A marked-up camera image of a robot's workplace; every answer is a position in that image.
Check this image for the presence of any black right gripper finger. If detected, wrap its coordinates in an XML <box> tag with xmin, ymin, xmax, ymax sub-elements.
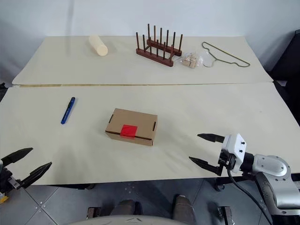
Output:
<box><xmin>188</xmin><ymin>156</ymin><xmax>222</xmax><ymax>177</ymax></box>
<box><xmin>197</xmin><ymin>133</ymin><xmax>225</xmax><ymax>143</ymax></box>

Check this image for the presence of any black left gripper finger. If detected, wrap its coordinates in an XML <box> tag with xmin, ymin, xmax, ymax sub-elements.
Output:
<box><xmin>20</xmin><ymin>161</ymin><xmax>53</xmax><ymax>188</ymax></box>
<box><xmin>0</xmin><ymin>147</ymin><xmax>34</xmax><ymax>168</ymax></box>

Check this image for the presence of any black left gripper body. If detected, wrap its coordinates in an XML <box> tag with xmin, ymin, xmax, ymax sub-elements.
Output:
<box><xmin>0</xmin><ymin>164</ymin><xmax>24</xmax><ymax>195</ymax></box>

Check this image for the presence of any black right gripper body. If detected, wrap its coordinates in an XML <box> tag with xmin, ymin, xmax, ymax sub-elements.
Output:
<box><xmin>217</xmin><ymin>147</ymin><xmax>236</xmax><ymax>175</ymax></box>

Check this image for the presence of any blue pen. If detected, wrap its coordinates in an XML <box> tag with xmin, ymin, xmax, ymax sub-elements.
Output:
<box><xmin>60</xmin><ymin>97</ymin><xmax>76</xmax><ymax>125</ymax></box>

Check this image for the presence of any brown cardboard box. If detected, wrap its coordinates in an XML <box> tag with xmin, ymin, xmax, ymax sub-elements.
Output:
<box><xmin>105</xmin><ymin>108</ymin><xmax>158</xmax><ymax>147</ymax></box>

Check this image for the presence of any black table caster wheel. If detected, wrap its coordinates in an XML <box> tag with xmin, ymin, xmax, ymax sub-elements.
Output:
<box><xmin>214</xmin><ymin>178</ymin><xmax>227</xmax><ymax>192</ymax></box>

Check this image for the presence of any dark rounded brown shape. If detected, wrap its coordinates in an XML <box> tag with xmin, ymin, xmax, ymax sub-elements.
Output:
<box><xmin>172</xmin><ymin>194</ymin><xmax>196</xmax><ymax>225</ymax></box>
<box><xmin>110</xmin><ymin>199</ymin><xmax>141</xmax><ymax>222</ymax></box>

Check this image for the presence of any clear bag of wooden blocks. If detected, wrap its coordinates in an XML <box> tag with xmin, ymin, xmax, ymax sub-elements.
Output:
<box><xmin>180</xmin><ymin>52</ymin><xmax>204</xmax><ymax>69</ymax></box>

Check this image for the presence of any red tape patch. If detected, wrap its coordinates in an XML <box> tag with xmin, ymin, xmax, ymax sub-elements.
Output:
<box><xmin>120</xmin><ymin>124</ymin><xmax>138</xmax><ymax>139</ymax></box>

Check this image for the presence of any dark wooden peg rack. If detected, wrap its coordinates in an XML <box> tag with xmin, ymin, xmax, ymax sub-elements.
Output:
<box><xmin>135</xmin><ymin>23</ymin><xmax>183</xmax><ymax>68</ymax></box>

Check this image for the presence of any cream cylinder roll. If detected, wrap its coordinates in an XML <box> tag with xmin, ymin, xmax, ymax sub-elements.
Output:
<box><xmin>88</xmin><ymin>35</ymin><xmax>109</xmax><ymax>57</ymax></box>

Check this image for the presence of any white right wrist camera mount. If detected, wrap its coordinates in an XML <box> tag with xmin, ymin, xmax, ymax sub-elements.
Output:
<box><xmin>221</xmin><ymin>133</ymin><xmax>248</xmax><ymax>174</ymax></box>

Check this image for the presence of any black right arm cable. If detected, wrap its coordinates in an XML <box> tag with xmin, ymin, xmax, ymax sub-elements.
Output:
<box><xmin>226</xmin><ymin>167</ymin><xmax>274</xmax><ymax>225</ymax></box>

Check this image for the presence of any dark metal foot bracket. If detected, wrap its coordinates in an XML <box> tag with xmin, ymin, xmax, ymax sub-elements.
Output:
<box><xmin>217</xmin><ymin>205</ymin><xmax>233</xmax><ymax>223</ymax></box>
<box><xmin>87</xmin><ymin>206</ymin><xmax>103</xmax><ymax>222</ymax></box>

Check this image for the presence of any olive wire clothes hanger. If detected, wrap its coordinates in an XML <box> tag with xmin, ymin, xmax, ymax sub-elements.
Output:
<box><xmin>202</xmin><ymin>41</ymin><xmax>251</xmax><ymax>68</ymax></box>

